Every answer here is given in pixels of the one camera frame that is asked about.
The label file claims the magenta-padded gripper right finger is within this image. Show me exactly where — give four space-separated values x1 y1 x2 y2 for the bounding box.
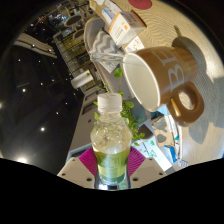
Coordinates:
126 146 167 189

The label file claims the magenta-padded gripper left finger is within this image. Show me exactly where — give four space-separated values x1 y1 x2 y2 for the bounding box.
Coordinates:
57 146 98 189

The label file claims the clear bottle with green label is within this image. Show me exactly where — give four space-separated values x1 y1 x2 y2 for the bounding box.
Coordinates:
89 92 133 186

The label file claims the small blue pack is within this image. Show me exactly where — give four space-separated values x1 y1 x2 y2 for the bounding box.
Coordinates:
164 145 178 164

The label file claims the white booklet stack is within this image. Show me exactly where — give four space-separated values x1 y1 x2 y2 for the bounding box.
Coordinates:
166 114 181 148

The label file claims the green potted plant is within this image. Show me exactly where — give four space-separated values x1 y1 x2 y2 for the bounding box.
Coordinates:
93 67 147 146

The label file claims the group of ceiling lights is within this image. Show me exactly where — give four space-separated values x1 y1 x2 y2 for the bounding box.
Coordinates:
0 56 61 164

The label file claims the brown lettered mug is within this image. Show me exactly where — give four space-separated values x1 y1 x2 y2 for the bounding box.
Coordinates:
122 46 205 128

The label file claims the clear plastic cup with straw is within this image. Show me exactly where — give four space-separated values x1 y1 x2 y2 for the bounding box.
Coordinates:
88 49 126 65

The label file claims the grey white chevron cushion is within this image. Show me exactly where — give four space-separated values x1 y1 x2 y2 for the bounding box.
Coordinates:
90 29 121 73

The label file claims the orange white box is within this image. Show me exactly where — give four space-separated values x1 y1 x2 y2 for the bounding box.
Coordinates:
108 9 148 46

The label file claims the group of dining chairs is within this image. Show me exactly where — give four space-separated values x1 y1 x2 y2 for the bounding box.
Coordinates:
63 13 88 42

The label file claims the flat round red coaster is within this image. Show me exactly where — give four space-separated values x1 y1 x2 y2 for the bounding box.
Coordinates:
127 0 154 11

